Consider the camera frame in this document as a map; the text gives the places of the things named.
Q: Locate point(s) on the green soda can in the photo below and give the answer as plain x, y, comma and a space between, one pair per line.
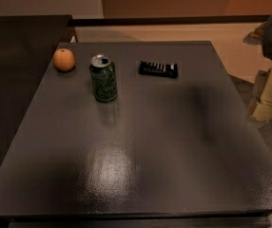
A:
103, 77

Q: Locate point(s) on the orange fruit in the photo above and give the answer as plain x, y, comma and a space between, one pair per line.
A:
63, 59

